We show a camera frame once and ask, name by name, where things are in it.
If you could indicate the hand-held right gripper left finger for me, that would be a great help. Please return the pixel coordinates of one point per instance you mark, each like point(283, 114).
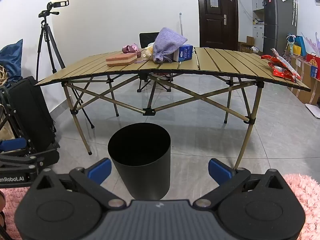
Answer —
point(100, 171)

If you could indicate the pink fluffy rug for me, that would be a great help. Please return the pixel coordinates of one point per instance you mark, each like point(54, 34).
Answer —
point(305, 200)

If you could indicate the black folding chair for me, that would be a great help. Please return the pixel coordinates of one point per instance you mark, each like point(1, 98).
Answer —
point(148, 40)

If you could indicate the white cabinet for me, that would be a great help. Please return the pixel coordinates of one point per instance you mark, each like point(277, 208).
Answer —
point(257, 33)

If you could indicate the grey refrigerator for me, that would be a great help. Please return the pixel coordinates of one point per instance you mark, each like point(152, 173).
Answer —
point(277, 17)

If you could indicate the white mop pole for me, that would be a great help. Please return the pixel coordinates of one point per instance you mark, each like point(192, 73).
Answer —
point(181, 23)

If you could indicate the large brown cardboard box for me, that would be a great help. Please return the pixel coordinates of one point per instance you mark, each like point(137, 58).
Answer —
point(302, 90)

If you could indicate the blue gift bag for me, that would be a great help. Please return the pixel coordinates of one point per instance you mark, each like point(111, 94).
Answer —
point(300, 46)

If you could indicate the blue fabric bag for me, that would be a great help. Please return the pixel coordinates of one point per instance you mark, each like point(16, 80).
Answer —
point(11, 57)

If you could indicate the red gift box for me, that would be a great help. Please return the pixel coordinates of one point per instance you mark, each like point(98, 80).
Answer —
point(313, 60)

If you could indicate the yellow gift bag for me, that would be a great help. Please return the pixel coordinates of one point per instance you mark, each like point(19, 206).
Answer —
point(295, 48)

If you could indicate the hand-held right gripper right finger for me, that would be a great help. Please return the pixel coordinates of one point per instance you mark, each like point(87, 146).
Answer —
point(220, 173)

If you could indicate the small brown cardboard box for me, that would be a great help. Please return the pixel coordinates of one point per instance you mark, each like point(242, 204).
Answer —
point(250, 41)

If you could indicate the pink satin bow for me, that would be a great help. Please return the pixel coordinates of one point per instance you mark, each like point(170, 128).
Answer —
point(130, 48)

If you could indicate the black suitcase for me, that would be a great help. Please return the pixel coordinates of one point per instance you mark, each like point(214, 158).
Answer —
point(30, 110)

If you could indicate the black camera tripod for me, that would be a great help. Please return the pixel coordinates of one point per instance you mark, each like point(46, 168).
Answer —
point(46, 37)

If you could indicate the blue and white carton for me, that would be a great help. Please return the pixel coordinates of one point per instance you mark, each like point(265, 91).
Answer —
point(183, 52)

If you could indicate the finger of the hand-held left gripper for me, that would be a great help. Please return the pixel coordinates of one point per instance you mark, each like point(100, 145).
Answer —
point(12, 145)
point(50, 155)

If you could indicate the red snack packet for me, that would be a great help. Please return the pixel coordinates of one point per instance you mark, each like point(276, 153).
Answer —
point(277, 60)
point(285, 75)

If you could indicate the white bathroom scale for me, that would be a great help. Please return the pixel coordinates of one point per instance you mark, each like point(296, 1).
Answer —
point(313, 111)

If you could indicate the black round trash bin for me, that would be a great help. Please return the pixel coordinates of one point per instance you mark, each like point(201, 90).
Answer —
point(142, 175)

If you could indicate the tan folding camping table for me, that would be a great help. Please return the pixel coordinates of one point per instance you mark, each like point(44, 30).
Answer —
point(225, 62)

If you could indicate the wicker basket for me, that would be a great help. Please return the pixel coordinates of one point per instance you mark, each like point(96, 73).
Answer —
point(3, 76)

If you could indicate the purple coral decoration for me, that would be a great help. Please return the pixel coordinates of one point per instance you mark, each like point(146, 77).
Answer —
point(312, 41)

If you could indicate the dark brown door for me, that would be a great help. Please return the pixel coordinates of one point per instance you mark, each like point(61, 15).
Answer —
point(215, 25)

